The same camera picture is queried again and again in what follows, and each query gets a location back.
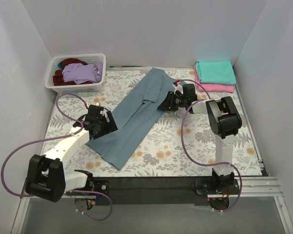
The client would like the folded pink t-shirt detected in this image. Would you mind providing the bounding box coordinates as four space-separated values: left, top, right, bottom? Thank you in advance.
193 65 234 93

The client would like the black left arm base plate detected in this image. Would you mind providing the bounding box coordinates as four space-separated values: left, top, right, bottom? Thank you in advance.
85 178 110 195

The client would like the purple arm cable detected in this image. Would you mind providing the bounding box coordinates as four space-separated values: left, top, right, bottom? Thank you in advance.
0 93 113 221
172 78 242 213

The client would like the blue-grey t-shirt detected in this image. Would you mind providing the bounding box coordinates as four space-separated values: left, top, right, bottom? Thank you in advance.
86 68 175 170

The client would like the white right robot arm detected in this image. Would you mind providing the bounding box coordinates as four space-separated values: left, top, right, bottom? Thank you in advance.
158 80 242 191

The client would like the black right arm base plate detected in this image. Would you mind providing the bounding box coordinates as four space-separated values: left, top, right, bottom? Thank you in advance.
190 176 240 195

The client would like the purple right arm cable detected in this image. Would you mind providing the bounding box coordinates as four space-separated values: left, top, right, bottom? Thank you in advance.
172 78 242 213

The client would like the dark red garment in basket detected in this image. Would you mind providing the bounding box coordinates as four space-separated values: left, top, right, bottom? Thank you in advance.
53 58 91 86

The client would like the folded teal t-shirt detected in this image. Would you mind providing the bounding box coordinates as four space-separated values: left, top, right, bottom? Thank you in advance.
195 60 236 85

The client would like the white plastic laundry basket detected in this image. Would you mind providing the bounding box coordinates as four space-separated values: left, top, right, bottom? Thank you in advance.
45 53 106 93

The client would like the lilac t-shirt in basket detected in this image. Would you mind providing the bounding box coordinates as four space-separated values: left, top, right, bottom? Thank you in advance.
62 61 104 84

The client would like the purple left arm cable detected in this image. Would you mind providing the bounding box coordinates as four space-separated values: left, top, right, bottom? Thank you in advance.
0 93 113 221

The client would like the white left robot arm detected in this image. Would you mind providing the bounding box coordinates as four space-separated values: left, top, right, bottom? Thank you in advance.
25 105 118 202

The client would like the floral patterned table mat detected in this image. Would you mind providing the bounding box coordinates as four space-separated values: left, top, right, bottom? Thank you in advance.
34 69 265 178

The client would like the aluminium front frame rail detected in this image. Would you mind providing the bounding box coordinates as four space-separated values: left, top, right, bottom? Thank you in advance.
19 177 283 199

